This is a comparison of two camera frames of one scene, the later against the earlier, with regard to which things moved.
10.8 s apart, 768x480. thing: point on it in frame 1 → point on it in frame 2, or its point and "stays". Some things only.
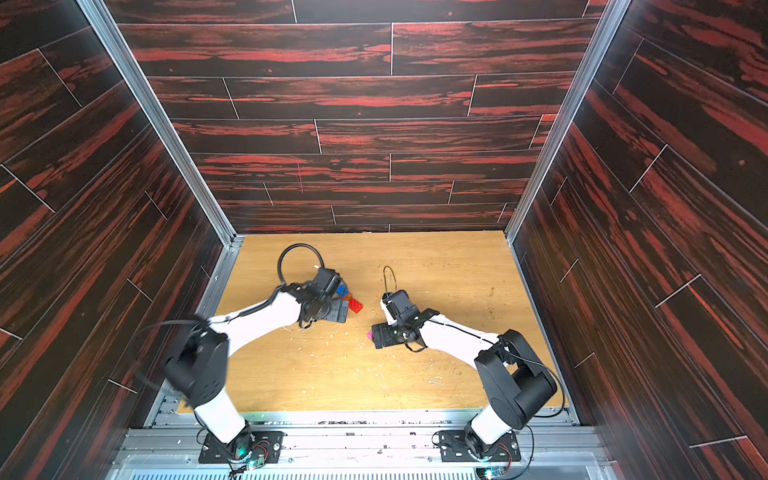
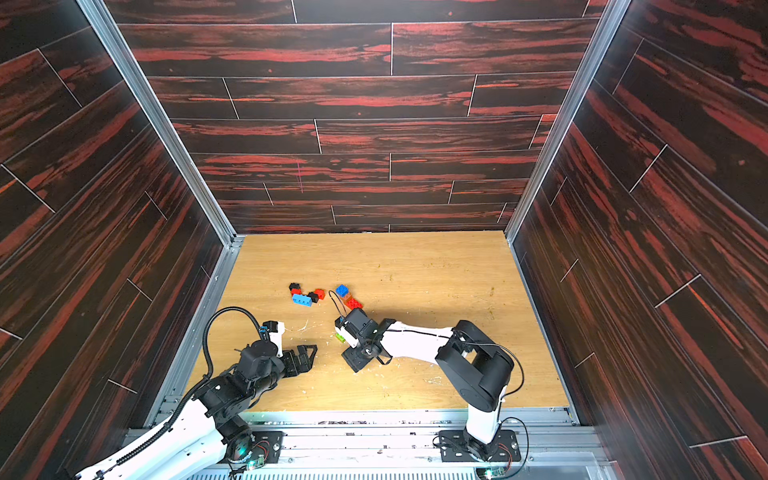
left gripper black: x=337 y=315 → x=306 y=363
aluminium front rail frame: x=360 y=444 stays
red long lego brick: x=355 y=305 stays
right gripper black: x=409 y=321 → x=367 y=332
